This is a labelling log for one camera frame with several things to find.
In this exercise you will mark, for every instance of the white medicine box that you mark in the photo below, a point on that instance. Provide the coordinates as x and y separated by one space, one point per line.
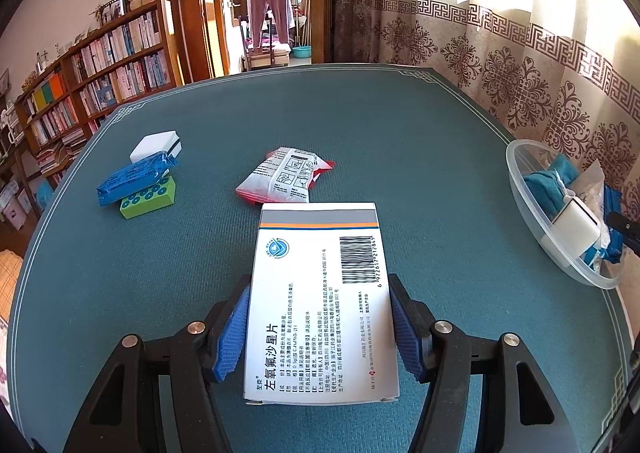
320 308

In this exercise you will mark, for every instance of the white rounded case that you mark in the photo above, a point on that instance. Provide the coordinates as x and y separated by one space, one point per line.
152 143
575 228

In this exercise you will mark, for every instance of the stack of books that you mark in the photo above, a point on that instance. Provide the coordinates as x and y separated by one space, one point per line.
60 153

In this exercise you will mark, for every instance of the blue cloth pouch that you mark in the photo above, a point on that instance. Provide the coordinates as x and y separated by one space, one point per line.
545 188

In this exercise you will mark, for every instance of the wooden door frame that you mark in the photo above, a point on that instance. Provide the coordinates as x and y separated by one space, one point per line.
192 8

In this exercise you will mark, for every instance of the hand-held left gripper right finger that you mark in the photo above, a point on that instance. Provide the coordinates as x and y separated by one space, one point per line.
407 333

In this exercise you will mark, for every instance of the printed bed blanket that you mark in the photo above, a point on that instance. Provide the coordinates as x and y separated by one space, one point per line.
7 278

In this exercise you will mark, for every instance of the blue plastic basin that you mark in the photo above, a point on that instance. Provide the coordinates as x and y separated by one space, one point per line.
302 52

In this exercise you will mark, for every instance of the red and white packet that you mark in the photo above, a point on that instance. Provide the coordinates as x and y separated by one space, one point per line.
282 175

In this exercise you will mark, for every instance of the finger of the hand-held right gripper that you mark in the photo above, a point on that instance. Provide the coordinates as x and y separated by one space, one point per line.
622 224

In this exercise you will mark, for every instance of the large wooden bookshelf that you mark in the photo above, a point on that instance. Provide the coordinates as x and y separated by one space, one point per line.
100 78

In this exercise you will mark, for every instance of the patterned beige curtain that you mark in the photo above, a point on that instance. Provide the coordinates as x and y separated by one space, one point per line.
500 58

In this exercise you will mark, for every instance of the cotton swab bag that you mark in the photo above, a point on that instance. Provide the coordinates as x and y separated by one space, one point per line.
592 188

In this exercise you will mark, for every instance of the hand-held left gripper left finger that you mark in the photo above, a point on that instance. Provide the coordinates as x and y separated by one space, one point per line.
232 333

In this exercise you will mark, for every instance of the clear plastic bowl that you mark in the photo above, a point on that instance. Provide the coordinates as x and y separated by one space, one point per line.
525 213

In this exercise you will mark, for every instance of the wooden stool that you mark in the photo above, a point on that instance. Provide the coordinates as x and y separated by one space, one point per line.
267 59

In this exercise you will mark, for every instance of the green building block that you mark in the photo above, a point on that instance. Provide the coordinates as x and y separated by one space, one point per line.
150 203

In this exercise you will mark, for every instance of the blue foil snack packet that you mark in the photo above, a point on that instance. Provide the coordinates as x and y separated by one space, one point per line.
612 213
135 178

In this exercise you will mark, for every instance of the framed photo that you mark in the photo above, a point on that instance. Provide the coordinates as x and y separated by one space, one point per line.
115 8

